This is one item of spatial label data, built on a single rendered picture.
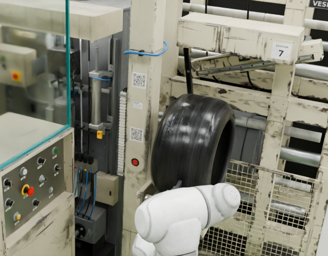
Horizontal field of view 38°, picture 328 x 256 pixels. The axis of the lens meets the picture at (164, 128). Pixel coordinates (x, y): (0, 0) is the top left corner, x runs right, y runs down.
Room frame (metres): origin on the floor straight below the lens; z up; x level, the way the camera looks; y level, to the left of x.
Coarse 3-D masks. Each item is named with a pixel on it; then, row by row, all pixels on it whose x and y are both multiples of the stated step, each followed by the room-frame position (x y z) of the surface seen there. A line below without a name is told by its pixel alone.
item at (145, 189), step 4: (148, 180) 2.23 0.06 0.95; (144, 184) 2.18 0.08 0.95; (148, 184) 2.19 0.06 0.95; (152, 184) 2.22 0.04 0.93; (140, 188) 2.14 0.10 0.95; (144, 188) 2.14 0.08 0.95; (148, 188) 2.18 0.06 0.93; (152, 188) 2.23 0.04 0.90; (140, 192) 2.10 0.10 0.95; (144, 192) 2.13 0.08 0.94; (148, 192) 2.18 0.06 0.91; (152, 192) 2.23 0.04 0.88; (136, 196) 2.09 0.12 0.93; (140, 196) 2.08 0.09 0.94; (136, 200) 2.08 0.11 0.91; (140, 200) 2.08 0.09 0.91; (136, 204) 2.08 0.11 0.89; (140, 204) 2.09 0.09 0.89; (136, 208) 2.08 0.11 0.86
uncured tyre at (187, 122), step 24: (192, 96) 2.22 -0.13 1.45; (168, 120) 2.05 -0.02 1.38; (192, 120) 2.03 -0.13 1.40; (216, 120) 2.04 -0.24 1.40; (168, 144) 1.98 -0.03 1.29; (192, 144) 1.95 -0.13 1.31; (216, 144) 1.99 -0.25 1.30; (168, 168) 1.94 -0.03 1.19; (192, 168) 1.90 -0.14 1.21; (216, 168) 2.34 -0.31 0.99
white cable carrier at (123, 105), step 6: (120, 102) 2.26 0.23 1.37; (126, 102) 2.26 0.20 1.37; (120, 108) 2.26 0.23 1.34; (126, 108) 2.26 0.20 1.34; (120, 114) 2.26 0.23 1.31; (120, 120) 2.27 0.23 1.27; (120, 126) 2.26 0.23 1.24; (120, 132) 2.26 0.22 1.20; (120, 138) 2.26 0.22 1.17; (120, 144) 2.26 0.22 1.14; (120, 150) 2.26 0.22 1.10; (120, 156) 2.26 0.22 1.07; (120, 162) 2.26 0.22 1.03; (120, 168) 2.26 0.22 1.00; (120, 174) 2.26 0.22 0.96
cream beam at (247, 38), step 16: (192, 16) 2.52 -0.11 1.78; (208, 16) 2.55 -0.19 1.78; (224, 16) 2.59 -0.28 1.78; (192, 32) 2.40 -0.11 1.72; (208, 32) 2.37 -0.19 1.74; (224, 32) 2.34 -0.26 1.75; (240, 32) 2.31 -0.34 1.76; (256, 32) 2.28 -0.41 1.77; (272, 32) 2.26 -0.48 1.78; (288, 32) 2.29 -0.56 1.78; (304, 32) 2.43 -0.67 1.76; (192, 48) 2.40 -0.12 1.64; (208, 48) 2.37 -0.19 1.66; (224, 48) 2.34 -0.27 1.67; (240, 48) 2.31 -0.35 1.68; (256, 48) 2.28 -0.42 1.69; (288, 64) 2.22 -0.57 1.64
